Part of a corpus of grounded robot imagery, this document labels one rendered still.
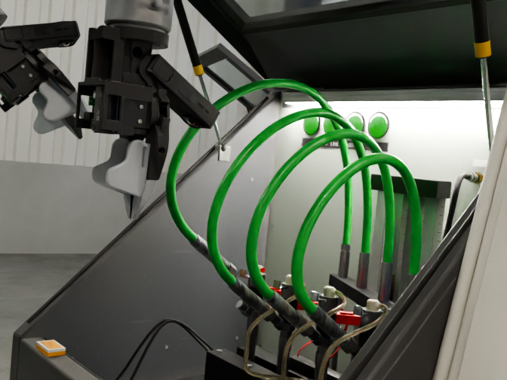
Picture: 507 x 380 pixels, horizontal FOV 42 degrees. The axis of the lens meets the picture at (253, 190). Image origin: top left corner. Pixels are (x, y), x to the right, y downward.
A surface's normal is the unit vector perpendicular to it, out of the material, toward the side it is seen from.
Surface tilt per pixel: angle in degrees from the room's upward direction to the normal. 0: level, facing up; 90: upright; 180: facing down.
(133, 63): 90
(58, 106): 66
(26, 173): 90
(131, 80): 90
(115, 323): 90
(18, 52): 77
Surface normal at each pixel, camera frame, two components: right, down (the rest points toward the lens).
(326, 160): -0.77, -0.04
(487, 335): -0.73, -0.28
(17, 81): 0.46, -0.13
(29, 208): 0.52, 0.10
